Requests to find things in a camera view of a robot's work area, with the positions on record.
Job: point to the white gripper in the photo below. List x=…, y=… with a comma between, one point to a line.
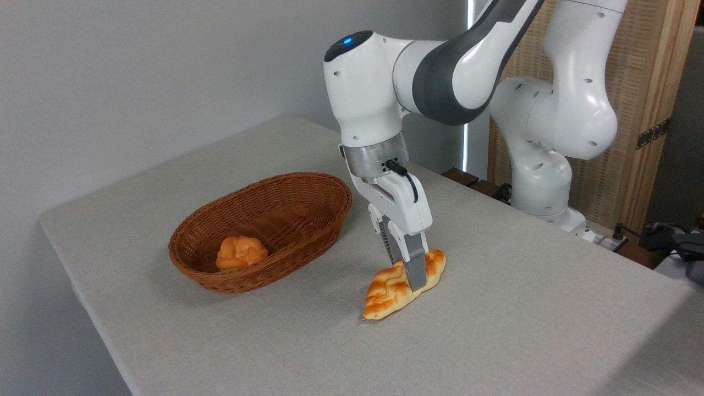
x=404, y=212

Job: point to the long braided golden bread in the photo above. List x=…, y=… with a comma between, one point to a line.
x=388, y=294

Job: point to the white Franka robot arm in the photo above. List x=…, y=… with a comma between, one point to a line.
x=363, y=93

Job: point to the brown woven wicker basket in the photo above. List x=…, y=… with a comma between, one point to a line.
x=291, y=231

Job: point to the small round orange bread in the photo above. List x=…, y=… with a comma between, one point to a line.
x=241, y=253

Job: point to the grey tablecloth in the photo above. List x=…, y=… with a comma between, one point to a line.
x=495, y=330

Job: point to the white power strip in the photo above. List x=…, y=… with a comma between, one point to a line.
x=602, y=240

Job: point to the black power plug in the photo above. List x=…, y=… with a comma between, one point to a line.
x=618, y=233

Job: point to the metal screen hinge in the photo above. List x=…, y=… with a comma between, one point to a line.
x=653, y=133

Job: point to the dark grey bag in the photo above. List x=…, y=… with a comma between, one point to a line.
x=687, y=245

